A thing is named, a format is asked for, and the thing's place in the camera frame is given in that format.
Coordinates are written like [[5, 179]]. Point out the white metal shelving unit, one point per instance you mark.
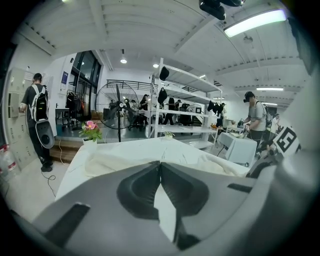
[[185, 128]]

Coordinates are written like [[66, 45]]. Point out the black head-worn camera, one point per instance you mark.
[[212, 10]]

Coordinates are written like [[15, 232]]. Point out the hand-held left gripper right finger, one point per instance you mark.
[[220, 197]]

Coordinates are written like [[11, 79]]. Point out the black standing fan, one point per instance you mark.
[[117, 105]]

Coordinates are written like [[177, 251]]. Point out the grey locker cabinet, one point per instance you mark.
[[15, 117]]

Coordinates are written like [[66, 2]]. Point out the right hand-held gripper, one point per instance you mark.
[[287, 141]]

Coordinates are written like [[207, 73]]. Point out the pile of clear water bottles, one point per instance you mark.
[[8, 162]]

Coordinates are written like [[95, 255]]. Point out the white ceiling tube light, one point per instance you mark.
[[255, 22]]

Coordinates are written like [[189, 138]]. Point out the pink flower potted plant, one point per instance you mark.
[[91, 130]]

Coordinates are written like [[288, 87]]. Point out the beige towel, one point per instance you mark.
[[112, 162]]

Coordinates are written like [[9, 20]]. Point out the small green potted plant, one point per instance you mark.
[[169, 135]]

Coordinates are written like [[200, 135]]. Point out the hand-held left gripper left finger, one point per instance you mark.
[[100, 195]]

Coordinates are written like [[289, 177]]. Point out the wooden step platform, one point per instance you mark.
[[65, 150]]

